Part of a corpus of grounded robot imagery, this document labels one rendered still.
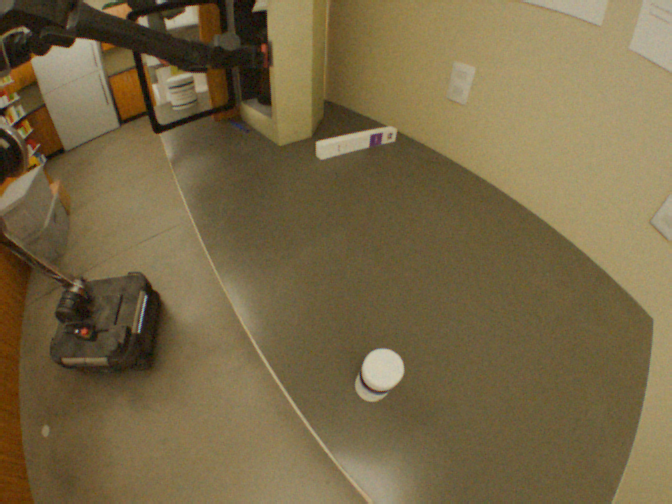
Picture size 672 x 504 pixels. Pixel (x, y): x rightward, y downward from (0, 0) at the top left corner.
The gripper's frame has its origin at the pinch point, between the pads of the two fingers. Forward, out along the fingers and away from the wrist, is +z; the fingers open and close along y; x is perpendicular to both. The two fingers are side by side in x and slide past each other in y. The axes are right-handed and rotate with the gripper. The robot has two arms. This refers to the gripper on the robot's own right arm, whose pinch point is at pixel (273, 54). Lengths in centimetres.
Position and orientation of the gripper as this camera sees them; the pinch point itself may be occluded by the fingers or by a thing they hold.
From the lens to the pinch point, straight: 91.8
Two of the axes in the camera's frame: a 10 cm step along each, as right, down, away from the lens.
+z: 7.6, -4.0, 5.1
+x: -0.9, 7.2, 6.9
